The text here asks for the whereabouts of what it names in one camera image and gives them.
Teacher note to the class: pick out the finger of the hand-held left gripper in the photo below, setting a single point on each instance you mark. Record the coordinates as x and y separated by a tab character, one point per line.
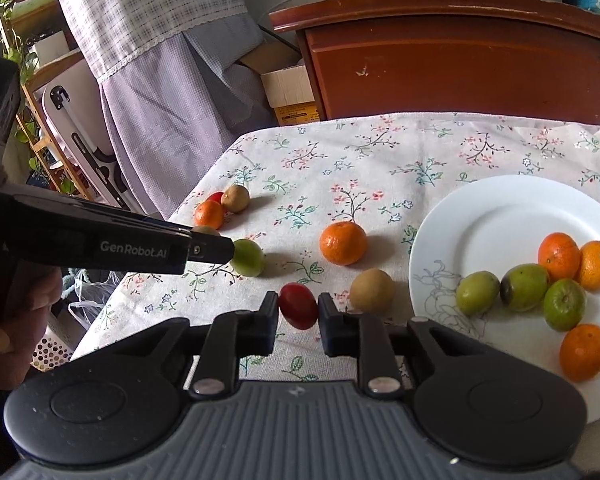
210	249

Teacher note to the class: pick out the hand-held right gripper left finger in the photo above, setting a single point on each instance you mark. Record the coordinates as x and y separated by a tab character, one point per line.
272	320

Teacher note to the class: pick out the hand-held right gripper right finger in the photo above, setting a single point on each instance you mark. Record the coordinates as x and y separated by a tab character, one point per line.
327	320

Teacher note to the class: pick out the red cherry tomato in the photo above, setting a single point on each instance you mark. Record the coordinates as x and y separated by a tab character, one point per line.
216	197
298	305

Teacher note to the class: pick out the orange mandarin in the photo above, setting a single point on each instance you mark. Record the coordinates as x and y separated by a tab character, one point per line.
343	243
597	266
209	214
559	255
584	352

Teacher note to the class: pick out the green jujube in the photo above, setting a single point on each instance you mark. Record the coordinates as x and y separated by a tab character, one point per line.
525	287
564	305
250	260
476	292

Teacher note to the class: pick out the white plate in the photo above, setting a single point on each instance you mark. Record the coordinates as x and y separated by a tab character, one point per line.
480	220

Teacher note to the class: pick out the person's left hand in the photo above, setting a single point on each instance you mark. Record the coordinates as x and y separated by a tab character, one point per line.
15	340

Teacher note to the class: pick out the clear plastic bag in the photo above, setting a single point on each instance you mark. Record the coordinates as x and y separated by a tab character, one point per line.
87	305

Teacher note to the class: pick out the wooden rack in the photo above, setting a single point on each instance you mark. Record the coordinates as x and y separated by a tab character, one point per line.
42	142

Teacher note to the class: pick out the white plastic basket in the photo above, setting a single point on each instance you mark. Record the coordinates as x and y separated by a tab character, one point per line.
50	352

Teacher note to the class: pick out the white folding table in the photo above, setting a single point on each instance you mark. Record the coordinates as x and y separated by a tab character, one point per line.
75	115

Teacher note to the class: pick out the floral tablecloth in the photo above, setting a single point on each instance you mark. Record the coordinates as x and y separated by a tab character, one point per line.
380	160

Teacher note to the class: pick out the purple checkered appliance cover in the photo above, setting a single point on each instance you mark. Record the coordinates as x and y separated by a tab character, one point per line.
155	85

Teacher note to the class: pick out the cardboard box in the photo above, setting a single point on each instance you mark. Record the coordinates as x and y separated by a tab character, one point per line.
290	87

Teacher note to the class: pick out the green trailing plant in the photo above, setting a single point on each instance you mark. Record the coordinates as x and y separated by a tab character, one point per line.
16	7

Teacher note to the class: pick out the brown wooden cabinet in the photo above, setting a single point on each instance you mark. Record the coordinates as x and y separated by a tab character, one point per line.
455	70

